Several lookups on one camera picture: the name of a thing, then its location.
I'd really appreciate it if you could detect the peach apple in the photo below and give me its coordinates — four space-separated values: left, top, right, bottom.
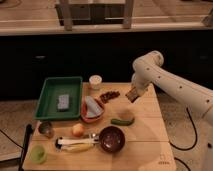
72 123 84 137

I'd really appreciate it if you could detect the brown grapes bunch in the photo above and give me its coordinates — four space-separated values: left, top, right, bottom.
100 91 120 103

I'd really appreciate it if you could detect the yellow banana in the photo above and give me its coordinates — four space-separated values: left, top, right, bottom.
61 144 94 153

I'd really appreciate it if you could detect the green plastic tray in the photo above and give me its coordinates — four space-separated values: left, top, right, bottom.
35 76 82 121

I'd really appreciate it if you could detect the orange bowl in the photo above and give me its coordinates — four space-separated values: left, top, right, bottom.
81 98 105 124

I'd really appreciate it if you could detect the black cable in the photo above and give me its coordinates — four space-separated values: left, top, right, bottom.
168 107 199 171

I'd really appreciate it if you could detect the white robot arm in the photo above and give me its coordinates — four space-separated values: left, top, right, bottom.
126 51 213 171

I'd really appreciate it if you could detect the purple bowl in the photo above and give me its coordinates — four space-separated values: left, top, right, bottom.
99 126 125 153

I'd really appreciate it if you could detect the small metal cup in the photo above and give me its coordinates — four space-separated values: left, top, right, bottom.
38 121 54 138

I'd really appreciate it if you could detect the black bar at table edge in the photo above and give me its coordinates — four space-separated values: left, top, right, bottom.
18 124 33 171

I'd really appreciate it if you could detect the grey sponge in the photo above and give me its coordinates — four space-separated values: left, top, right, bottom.
57 94 69 111

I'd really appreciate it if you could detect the green plastic cup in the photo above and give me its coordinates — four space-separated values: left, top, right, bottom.
29 145 47 164

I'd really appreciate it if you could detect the white cup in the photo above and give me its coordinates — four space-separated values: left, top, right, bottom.
89 75 102 90

